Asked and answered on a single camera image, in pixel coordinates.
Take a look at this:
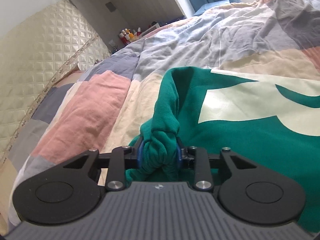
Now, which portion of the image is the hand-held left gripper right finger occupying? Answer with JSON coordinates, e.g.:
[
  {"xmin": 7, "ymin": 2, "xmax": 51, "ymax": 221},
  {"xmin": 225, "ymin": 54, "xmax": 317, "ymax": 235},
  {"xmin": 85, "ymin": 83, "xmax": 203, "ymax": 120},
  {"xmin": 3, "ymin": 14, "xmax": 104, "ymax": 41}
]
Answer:
[{"xmin": 176, "ymin": 140, "xmax": 258, "ymax": 192}]

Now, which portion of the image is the pink pillow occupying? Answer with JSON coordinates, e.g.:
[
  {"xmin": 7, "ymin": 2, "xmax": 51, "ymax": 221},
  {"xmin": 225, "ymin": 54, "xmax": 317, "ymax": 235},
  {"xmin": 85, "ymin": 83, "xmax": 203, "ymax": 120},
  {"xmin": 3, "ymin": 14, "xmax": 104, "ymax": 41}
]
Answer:
[{"xmin": 59, "ymin": 64, "xmax": 83, "ymax": 86}]

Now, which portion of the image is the white box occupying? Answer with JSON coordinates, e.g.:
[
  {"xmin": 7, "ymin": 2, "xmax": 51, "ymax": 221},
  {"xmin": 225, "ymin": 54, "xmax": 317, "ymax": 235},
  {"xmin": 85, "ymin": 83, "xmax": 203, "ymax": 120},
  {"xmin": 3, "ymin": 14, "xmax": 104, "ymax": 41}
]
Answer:
[{"xmin": 141, "ymin": 22, "xmax": 161, "ymax": 37}]

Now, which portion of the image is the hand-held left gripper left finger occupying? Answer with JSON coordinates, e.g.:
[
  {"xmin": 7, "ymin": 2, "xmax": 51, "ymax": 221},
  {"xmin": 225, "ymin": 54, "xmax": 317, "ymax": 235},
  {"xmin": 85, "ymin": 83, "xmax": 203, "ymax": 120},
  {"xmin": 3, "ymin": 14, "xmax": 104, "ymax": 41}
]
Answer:
[{"xmin": 62, "ymin": 137, "xmax": 145, "ymax": 191}]

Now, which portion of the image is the cream quilted headboard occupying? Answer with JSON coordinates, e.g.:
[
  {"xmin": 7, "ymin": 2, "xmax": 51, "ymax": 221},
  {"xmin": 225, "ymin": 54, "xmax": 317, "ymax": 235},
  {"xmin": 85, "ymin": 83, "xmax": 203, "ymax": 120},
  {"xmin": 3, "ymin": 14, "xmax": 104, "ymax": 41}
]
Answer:
[{"xmin": 0, "ymin": 0, "xmax": 112, "ymax": 166}]

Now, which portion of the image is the green sweatshirt with pale print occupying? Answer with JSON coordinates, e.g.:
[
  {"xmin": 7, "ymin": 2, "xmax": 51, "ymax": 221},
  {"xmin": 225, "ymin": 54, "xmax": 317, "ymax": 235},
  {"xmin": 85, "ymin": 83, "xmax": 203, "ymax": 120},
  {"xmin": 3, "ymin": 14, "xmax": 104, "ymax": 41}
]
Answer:
[{"xmin": 125, "ymin": 66, "xmax": 320, "ymax": 238}]

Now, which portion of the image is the blue sheet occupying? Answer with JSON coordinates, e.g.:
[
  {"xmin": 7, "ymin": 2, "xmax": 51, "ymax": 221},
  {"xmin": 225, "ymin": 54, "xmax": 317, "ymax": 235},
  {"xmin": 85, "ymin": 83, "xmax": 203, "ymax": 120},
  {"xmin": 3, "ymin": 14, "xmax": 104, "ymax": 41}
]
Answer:
[{"xmin": 194, "ymin": 0, "xmax": 231, "ymax": 16}]

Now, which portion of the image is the patchwork quilt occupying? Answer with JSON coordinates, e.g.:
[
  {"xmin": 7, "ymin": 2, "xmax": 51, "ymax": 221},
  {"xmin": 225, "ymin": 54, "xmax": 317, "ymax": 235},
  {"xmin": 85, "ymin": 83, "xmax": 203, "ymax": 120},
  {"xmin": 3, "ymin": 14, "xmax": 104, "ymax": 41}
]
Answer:
[{"xmin": 0, "ymin": 0, "xmax": 320, "ymax": 230}]

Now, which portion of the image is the group of toiletry bottles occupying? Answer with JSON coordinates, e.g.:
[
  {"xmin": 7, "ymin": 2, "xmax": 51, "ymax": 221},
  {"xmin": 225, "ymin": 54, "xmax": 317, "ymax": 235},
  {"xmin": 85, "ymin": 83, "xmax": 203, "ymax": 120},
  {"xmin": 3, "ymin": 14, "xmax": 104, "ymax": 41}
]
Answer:
[{"xmin": 119, "ymin": 27, "xmax": 143, "ymax": 46}]

